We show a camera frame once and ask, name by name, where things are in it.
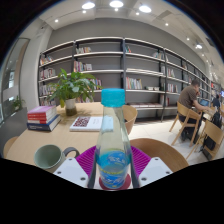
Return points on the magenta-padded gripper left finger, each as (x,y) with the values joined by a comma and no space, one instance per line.
(70,170)

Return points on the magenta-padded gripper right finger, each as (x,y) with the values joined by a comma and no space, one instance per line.
(155,170)

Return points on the clear bottle with teal cap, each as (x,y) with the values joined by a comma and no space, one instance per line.
(112,143)

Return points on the light wooden chair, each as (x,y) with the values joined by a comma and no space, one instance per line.
(9,145)
(183,111)
(213,130)
(160,151)
(130,115)

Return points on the pale green ceramic mug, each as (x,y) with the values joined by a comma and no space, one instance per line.
(48,156)

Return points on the white booklet with square code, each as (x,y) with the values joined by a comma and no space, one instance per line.
(86,122)

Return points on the dark blue book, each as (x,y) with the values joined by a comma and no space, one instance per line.
(43,127)

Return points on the red book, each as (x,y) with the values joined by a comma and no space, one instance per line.
(40,117)

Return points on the black bag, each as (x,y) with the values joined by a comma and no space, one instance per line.
(210,142)

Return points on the pink book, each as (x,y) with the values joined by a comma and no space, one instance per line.
(41,109)

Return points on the person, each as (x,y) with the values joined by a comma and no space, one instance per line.
(187,96)
(216,101)

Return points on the open laptop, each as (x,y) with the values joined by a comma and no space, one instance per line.
(204,102)

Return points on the green potted plant glass vase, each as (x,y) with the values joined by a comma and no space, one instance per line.
(71,86)

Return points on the small green potted plant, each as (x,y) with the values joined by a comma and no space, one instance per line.
(17,102)

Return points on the round ceiling lights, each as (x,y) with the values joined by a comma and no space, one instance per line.
(116,4)

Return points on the grey wall shelf unit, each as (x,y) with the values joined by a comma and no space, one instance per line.
(133,83)

